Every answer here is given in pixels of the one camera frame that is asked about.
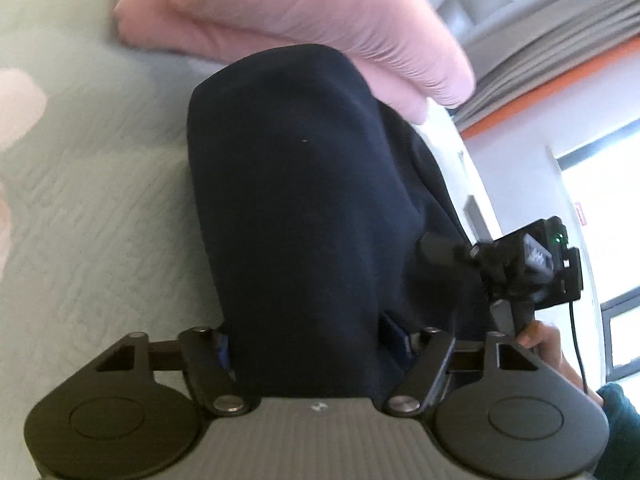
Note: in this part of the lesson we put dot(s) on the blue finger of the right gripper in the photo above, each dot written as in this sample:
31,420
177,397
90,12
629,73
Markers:
442,251

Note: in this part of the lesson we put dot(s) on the person's right hand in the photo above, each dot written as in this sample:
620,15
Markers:
546,340

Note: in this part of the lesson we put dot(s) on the teal sleeve forearm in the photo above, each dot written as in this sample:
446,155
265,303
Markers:
620,460

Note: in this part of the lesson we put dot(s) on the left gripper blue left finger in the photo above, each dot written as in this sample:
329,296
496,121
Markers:
222,349

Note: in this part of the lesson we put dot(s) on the floral quilted bedspread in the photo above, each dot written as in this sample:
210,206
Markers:
98,201

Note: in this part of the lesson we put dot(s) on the window frame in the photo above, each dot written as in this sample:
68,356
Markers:
602,182

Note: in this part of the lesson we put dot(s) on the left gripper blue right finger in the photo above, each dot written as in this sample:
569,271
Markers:
396,341

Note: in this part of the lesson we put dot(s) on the navy blue hoodie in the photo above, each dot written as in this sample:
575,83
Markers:
312,197

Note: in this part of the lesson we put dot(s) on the pink folded blanket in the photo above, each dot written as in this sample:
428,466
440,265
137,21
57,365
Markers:
402,48

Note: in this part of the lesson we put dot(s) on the grey curtain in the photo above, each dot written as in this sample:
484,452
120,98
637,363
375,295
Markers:
541,46

